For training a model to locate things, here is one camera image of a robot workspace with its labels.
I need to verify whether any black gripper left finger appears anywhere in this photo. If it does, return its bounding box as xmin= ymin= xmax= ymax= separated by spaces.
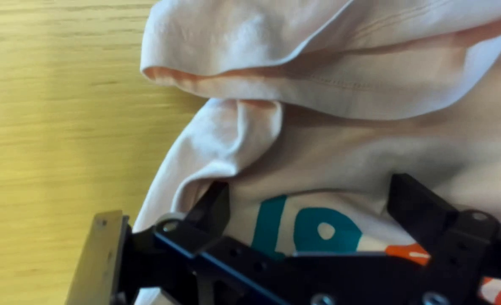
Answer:
xmin=158 ymin=180 xmax=233 ymax=258

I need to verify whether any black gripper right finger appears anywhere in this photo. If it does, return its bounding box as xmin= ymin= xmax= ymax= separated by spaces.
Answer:
xmin=387 ymin=171 xmax=501 ymax=280

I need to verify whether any peach printed t-shirt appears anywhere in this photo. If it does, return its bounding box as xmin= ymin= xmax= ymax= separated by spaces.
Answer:
xmin=131 ymin=0 xmax=501 ymax=305

